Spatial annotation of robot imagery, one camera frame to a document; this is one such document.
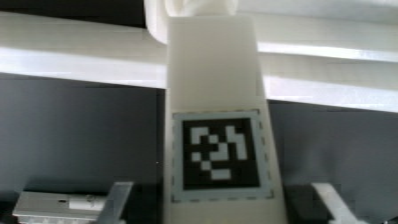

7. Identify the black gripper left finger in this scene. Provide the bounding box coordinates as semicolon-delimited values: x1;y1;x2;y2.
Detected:
96;182;135;224

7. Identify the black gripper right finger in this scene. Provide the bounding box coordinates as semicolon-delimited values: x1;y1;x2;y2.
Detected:
313;183;368;224

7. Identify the white desk leg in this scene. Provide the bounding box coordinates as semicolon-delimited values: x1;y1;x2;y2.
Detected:
160;0;292;224

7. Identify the white desk top tray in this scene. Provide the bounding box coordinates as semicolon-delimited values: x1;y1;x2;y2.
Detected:
0;0;398;63

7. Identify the white L-shaped fence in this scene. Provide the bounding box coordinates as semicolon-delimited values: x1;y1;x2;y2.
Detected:
0;47;398;113

